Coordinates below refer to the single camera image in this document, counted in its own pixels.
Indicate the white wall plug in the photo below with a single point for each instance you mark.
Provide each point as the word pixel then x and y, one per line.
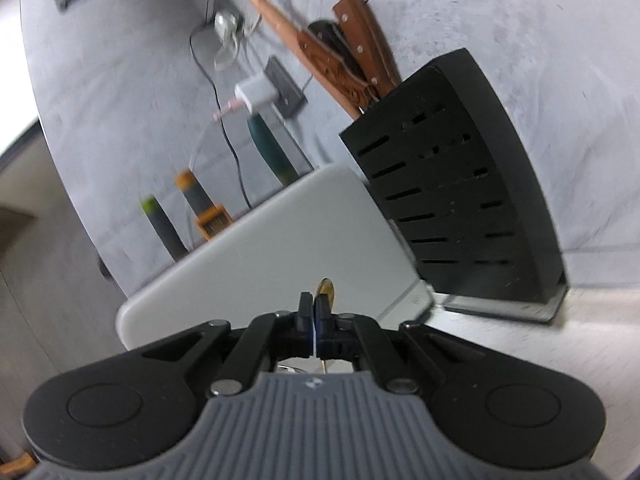
pixel 229 25

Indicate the grey wall socket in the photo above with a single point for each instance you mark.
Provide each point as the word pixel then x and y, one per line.
pixel 289 94

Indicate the white countertop appliance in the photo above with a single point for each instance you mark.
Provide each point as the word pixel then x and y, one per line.
pixel 275 260

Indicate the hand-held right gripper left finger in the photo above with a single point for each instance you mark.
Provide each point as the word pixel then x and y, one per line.
pixel 306 320

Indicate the black knife block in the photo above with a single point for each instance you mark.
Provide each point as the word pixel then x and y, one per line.
pixel 530 185

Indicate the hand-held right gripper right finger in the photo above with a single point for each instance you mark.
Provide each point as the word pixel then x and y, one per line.
pixel 322 322

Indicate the white charger plug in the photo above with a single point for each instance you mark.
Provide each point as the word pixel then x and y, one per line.
pixel 255 92

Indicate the small gold utensil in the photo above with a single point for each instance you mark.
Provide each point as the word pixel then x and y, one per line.
pixel 327 289

